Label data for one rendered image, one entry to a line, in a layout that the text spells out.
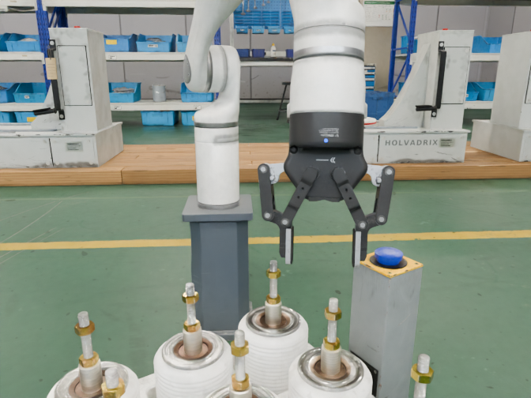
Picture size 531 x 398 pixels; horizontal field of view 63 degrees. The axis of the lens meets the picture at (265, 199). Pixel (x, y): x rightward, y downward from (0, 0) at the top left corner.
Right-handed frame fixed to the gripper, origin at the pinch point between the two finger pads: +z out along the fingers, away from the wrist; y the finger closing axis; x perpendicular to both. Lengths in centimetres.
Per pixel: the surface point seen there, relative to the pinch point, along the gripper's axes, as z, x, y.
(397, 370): 22.0, 19.0, 11.8
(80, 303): 30, 57, -62
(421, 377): 8.9, -7.8, 8.8
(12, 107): -55, 394, -340
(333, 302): 5.8, 1.1, 1.3
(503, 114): -36, 242, 108
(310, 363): 14.1, 3.4, -1.0
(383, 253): 3.9, 17.3, 8.7
